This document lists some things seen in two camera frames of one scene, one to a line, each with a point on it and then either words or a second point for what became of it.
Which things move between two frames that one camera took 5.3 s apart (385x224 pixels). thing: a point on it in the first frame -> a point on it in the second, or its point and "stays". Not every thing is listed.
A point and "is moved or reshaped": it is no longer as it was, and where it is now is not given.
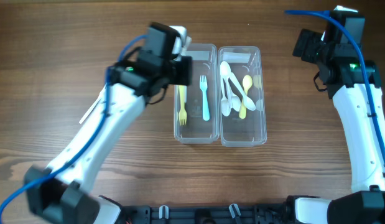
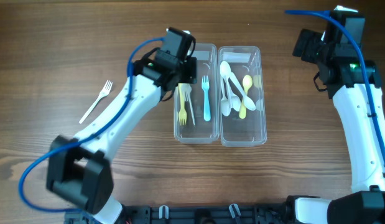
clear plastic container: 196,107 stays
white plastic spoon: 226,70 stays
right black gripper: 313,40 stays
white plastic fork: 185,89 is moved or reshaped
